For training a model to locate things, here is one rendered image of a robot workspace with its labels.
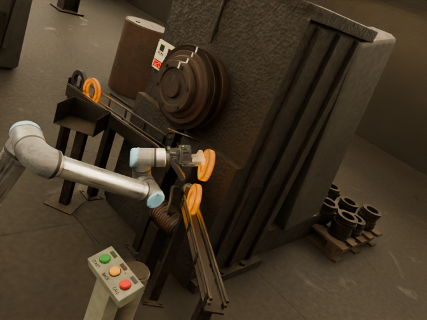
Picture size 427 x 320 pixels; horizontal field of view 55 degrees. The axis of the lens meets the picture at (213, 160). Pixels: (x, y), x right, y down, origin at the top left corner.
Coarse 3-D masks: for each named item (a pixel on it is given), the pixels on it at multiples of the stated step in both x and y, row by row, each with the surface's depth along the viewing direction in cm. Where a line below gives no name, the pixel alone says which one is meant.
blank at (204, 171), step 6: (210, 150) 198; (204, 156) 202; (210, 156) 194; (210, 162) 193; (198, 168) 206; (204, 168) 196; (210, 168) 193; (198, 174) 203; (204, 174) 194; (210, 174) 194; (204, 180) 198
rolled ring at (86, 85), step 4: (88, 80) 297; (92, 80) 294; (96, 80) 294; (84, 84) 301; (88, 84) 300; (96, 84) 292; (84, 88) 302; (88, 88) 303; (96, 88) 292; (100, 88) 293; (84, 92) 302; (88, 92) 303; (96, 92) 292; (100, 92) 294; (88, 96) 302; (96, 96) 292; (96, 100) 295
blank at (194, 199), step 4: (196, 184) 207; (192, 188) 211; (196, 188) 204; (200, 188) 205; (192, 192) 210; (196, 192) 202; (200, 192) 203; (188, 196) 214; (192, 196) 212; (196, 196) 201; (200, 196) 202; (188, 200) 212; (192, 200) 205; (196, 200) 201; (200, 200) 202; (188, 204) 209; (192, 204) 203; (196, 204) 201; (192, 208) 202; (196, 208) 202; (192, 212) 204
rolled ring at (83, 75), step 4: (76, 72) 308; (80, 72) 305; (84, 72) 305; (72, 76) 312; (76, 76) 312; (84, 76) 303; (72, 80) 312; (76, 80) 314; (84, 80) 302; (72, 84) 313; (76, 84) 314
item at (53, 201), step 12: (60, 108) 254; (72, 108) 269; (84, 108) 268; (96, 108) 266; (60, 120) 259; (72, 120) 264; (84, 120) 270; (96, 120) 269; (108, 120) 267; (84, 132) 253; (96, 132) 254; (84, 144) 266; (72, 156) 267; (60, 192) 292; (72, 192) 283; (48, 204) 276; (60, 204) 280; (72, 204) 285
